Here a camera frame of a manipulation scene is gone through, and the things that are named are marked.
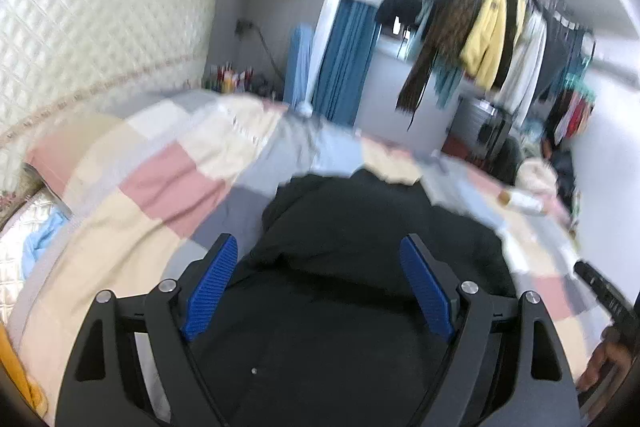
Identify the hanging black garment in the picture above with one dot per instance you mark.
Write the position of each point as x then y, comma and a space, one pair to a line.
511, 32

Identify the teal hanging garment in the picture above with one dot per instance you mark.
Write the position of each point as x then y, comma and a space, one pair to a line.
447, 84

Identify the black puffer jacket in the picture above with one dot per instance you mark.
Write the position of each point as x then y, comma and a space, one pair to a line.
350, 307

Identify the cream quilted bed pad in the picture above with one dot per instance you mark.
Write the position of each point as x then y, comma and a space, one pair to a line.
20, 267

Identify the white tube bottle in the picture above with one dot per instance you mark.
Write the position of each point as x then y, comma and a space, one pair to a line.
522, 201

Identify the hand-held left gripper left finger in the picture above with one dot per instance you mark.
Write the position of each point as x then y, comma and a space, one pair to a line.
210, 287

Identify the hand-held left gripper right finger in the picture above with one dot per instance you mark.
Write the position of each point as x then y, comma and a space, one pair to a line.
427, 287

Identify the yellow cartoon cushion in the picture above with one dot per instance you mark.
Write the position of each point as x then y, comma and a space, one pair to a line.
17, 367

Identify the cluster of cosmetics bottles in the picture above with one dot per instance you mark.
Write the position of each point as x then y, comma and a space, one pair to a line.
235, 79

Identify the brown houndstooth coat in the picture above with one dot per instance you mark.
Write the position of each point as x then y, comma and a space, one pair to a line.
440, 37

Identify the pastel patchwork bed cover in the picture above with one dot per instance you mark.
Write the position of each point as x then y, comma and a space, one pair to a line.
150, 207

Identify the cream quilted headboard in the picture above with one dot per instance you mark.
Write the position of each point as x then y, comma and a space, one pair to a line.
90, 47

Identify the black power adapter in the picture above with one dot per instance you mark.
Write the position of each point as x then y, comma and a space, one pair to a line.
244, 28

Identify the green clip hanger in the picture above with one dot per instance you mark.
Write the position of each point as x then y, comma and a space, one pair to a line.
581, 87

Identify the blue covered standing fan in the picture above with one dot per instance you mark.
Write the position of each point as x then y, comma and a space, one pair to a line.
300, 67

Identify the blue curtain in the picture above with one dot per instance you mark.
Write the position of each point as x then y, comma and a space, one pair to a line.
345, 62

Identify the yellow fleece jacket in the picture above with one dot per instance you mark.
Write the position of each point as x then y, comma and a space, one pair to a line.
485, 37

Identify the white hoodie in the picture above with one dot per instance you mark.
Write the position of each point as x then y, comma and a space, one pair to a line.
525, 67

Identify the grey ribbed suitcase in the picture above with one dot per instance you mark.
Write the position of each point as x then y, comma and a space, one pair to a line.
482, 132

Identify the dark grey hanging garment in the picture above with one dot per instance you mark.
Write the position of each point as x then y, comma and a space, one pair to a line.
555, 57

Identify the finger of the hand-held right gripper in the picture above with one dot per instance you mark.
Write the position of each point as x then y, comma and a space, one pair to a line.
602, 289

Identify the white air conditioner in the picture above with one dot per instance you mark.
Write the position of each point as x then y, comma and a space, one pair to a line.
617, 68

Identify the light blue cloth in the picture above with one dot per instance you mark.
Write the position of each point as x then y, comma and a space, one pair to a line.
42, 242

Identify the person's right hand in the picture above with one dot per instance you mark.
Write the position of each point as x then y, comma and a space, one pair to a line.
605, 357

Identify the hanging black jacket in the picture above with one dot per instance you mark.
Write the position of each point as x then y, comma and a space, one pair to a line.
400, 4

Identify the small hanging laundry items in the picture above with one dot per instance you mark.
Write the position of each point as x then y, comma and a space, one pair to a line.
570, 117

